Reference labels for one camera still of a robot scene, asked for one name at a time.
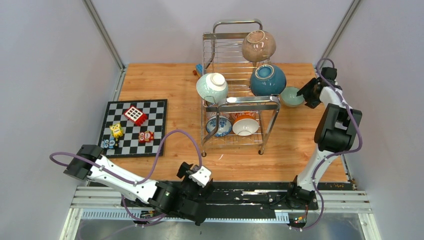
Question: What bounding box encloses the blue floral bowl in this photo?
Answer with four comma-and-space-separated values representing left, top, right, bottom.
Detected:
205, 116, 233, 137

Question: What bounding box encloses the yellow owl toy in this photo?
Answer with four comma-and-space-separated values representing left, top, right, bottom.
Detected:
109, 122, 124, 139

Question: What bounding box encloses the steel two-tier dish rack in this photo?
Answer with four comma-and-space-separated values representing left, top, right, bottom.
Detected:
200, 18, 281, 157

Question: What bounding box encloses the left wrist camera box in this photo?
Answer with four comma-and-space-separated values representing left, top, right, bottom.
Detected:
188, 165, 212, 188

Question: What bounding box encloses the black white chessboard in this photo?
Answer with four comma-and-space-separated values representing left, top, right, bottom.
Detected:
97, 99, 168, 158

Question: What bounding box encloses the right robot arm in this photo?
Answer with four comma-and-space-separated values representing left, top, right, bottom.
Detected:
285, 77, 363, 209

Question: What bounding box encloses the large ribbed celadon bowl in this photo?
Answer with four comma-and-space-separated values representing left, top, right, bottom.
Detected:
196, 72, 229, 104

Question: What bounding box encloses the small celadon green bowl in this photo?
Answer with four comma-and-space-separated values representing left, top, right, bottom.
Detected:
280, 86, 305, 108

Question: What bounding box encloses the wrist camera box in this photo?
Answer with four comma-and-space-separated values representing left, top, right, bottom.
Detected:
320, 67, 337, 82
188, 165, 212, 188

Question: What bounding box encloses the orange geometric pattern bowl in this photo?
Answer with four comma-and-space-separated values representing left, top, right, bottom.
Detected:
206, 111, 217, 121

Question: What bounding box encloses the brown speckled bowl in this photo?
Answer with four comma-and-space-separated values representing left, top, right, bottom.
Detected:
241, 30, 277, 62

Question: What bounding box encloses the orange bowl white inside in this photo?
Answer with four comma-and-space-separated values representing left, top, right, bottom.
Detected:
232, 116, 260, 137

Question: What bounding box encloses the red toy brick block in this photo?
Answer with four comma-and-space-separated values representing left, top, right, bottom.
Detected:
123, 105, 148, 127

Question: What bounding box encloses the red robot toy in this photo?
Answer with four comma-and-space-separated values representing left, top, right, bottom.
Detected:
138, 130, 155, 143

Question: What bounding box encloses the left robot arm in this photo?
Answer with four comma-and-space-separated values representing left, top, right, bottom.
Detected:
64, 145, 215, 225

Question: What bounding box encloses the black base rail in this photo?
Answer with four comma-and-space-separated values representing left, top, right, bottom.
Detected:
89, 180, 355, 226

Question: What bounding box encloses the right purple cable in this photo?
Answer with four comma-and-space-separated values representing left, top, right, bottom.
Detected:
288, 58, 364, 231

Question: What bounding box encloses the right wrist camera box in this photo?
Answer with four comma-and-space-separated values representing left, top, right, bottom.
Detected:
320, 67, 337, 82

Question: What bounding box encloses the blue owl toy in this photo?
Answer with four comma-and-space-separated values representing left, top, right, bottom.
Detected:
101, 138, 119, 150

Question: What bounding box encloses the orange floral white bowl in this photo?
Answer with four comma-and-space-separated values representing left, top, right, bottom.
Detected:
230, 111, 256, 120

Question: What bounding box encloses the teal glazed bowl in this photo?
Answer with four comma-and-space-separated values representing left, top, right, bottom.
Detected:
249, 64, 287, 96

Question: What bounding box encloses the toy brick car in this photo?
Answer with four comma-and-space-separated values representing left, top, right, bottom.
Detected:
192, 63, 204, 77

